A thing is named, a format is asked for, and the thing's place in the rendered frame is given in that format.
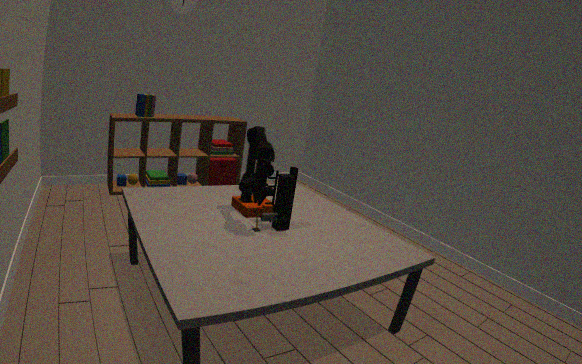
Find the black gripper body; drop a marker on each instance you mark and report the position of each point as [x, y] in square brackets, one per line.
[262, 183]

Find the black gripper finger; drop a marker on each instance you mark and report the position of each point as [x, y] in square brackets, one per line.
[255, 195]
[260, 198]

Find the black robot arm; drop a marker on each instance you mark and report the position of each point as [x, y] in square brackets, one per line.
[261, 150]

